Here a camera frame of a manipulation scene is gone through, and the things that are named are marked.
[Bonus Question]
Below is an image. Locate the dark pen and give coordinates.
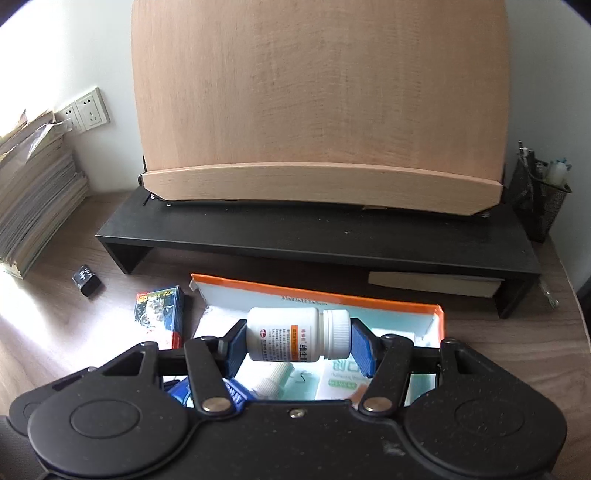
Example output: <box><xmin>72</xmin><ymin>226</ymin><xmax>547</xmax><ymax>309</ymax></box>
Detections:
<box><xmin>517</xmin><ymin>140</ymin><xmax>539</xmax><ymax>184</ymax></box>

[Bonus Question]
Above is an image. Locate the clear plastic wrapper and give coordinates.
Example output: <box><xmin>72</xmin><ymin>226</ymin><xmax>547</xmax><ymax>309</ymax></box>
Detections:
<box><xmin>537</xmin><ymin>276</ymin><xmax>560</xmax><ymax>311</ymax></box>

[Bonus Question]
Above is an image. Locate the wooden book stand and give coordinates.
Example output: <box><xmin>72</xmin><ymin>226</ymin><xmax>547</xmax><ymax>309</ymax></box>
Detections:
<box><xmin>130</xmin><ymin>0</ymin><xmax>511</xmax><ymax>219</ymax></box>

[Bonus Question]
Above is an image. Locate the white pill bottle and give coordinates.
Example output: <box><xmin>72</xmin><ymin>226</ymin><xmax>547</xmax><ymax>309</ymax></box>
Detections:
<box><xmin>245</xmin><ymin>306</ymin><xmax>353</xmax><ymax>363</ymax></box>

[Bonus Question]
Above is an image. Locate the orange and white box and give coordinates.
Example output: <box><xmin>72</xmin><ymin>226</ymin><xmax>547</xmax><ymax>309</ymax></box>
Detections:
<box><xmin>190</xmin><ymin>273</ymin><xmax>447</xmax><ymax>408</ymax></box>

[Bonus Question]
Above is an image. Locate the clear plastic bag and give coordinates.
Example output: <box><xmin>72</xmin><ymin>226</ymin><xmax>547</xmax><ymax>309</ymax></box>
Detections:
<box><xmin>24</xmin><ymin>117</ymin><xmax>71</xmax><ymax>158</ymax></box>

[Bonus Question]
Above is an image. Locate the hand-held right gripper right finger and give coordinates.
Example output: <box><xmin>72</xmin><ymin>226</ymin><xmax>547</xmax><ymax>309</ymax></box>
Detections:
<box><xmin>350</xmin><ymin>318</ymin><xmax>505</xmax><ymax>415</ymax></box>

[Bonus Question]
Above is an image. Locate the black monitor riser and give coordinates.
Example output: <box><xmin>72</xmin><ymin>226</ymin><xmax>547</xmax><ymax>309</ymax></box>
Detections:
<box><xmin>95</xmin><ymin>187</ymin><xmax>544</xmax><ymax>319</ymax></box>

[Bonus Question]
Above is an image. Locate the white wall socket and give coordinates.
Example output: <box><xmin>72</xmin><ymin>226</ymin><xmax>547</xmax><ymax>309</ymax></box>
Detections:
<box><xmin>74</xmin><ymin>86</ymin><xmax>111</xmax><ymax>131</ymax></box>
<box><xmin>54</xmin><ymin>102</ymin><xmax>85</xmax><ymax>136</ymax></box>

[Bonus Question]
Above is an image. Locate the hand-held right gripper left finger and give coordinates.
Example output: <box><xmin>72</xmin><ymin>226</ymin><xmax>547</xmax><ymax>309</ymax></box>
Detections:
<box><xmin>95</xmin><ymin>318</ymin><xmax>249</xmax><ymax>415</ymax></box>

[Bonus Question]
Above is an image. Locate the blue tissue packet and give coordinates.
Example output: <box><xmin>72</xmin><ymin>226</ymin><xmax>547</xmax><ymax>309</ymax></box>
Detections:
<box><xmin>167</xmin><ymin>376</ymin><xmax>253</xmax><ymax>409</ymax></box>

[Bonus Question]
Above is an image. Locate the book with beige pages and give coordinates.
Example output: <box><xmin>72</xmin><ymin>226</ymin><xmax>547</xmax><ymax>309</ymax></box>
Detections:
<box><xmin>368</xmin><ymin>272</ymin><xmax>503</xmax><ymax>298</ymax></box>

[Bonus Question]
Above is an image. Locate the black power adapter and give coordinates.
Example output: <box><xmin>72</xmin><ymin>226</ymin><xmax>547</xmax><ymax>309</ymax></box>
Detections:
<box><xmin>71</xmin><ymin>263</ymin><xmax>103</xmax><ymax>299</ymax></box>

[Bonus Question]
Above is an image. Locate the small white bottle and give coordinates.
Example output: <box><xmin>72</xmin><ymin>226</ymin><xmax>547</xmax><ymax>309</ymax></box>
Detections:
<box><xmin>544</xmin><ymin>157</ymin><xmax>574</xmax><ymax>186</ymax></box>

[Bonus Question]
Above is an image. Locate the black mesh pen holder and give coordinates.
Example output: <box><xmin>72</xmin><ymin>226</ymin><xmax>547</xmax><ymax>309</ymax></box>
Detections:
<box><xmin>505</xmin><ymin>157</ymin><xmax>574</xmax><ymax>244</ymax></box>

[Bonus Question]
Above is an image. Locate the teal and white plaster box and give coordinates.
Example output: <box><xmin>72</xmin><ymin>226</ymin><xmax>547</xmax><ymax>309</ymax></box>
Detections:
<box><xmin>316</xmin><ymin>359</ymin><xmax>385</xmax><ymax>403</ymax></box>

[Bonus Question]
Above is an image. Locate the stack of books and papers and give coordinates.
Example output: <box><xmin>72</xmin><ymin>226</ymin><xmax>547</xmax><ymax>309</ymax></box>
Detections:
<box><xmin>0</xmin><ymin>108</ymin><xmax>89</xmax><ymax>280</ymax></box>

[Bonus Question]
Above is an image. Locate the playing card box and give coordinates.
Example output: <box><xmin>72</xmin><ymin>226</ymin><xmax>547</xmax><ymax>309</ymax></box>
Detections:
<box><xmin>133</xmin><ymin>285</ymin><xmax>186</xmax><ymax>350</ymax></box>

